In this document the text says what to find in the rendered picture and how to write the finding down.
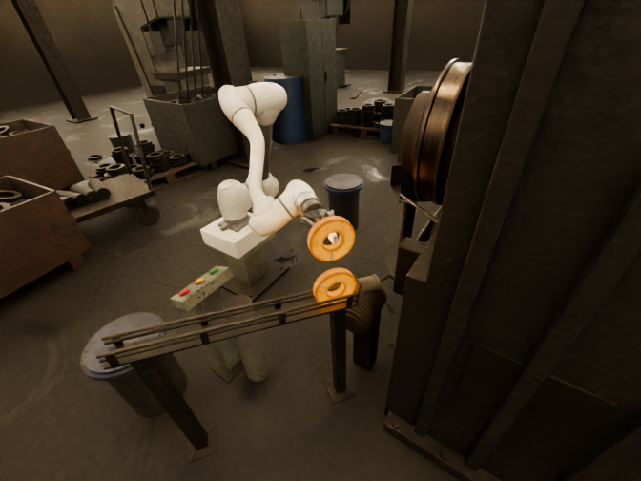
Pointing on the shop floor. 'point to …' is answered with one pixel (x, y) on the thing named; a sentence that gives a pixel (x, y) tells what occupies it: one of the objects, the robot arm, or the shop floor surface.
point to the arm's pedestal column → (253, 274)
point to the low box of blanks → (35, 234)
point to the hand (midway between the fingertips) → (331, 234)
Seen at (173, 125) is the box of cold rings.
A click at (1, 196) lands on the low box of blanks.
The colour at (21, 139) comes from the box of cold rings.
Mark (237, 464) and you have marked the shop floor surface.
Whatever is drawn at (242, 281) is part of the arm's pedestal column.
